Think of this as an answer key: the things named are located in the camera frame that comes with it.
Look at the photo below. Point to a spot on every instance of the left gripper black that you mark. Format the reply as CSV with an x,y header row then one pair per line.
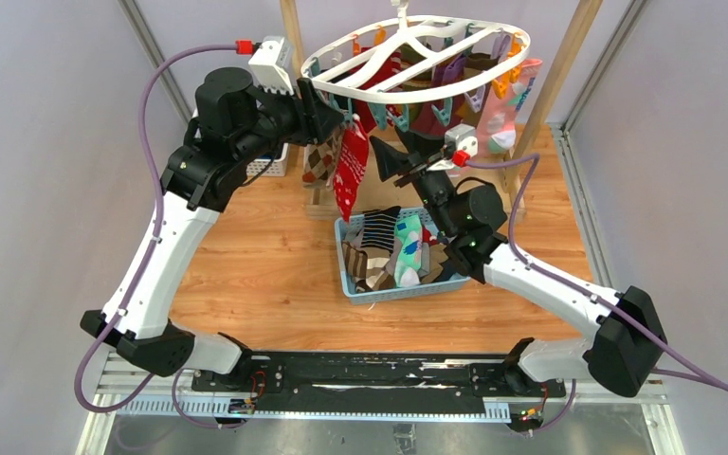
x,y
315,129

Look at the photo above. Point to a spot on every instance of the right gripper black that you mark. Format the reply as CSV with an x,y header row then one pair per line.
x,y
391,162

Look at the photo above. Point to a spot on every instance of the red christmas sock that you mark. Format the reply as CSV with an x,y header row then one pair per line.
x,y
351,167

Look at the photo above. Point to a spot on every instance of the teal white sock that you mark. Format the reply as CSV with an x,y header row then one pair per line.
x,y
409,232

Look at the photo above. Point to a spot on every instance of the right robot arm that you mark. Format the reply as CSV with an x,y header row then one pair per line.
x,y
622,338

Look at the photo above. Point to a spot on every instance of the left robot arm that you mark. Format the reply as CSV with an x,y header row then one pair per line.
x,y
236,122

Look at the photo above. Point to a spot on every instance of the red hanging sock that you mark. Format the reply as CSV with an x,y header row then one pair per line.
x,y
389,68

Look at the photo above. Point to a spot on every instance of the maroon purple hanging sock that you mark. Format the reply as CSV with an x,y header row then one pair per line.
x,y
433,118

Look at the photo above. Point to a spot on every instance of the blue sock basket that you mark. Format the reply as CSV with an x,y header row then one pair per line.
x,y
392,254

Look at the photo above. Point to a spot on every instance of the white plastic basket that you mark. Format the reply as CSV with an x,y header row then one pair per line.
x,y
270,165

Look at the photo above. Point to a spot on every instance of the black striped sock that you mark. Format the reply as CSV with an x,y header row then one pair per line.
x,y
378,229

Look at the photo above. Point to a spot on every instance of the pink hanging sock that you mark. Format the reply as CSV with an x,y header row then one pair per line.
x,y
496,131

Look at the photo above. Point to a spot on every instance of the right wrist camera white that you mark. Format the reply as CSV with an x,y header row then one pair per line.
x,y
460,145

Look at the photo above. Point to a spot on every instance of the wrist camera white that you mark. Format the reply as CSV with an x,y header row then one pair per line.
x,y
460,145
268,65

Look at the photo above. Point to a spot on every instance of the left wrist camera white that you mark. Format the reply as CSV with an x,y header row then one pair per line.
x,y
268,65

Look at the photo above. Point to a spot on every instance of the wooden hanger rack frame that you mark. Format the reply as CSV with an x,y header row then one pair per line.
x,y
504,174

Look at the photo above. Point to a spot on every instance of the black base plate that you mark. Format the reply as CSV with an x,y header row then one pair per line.
x,y
423,384

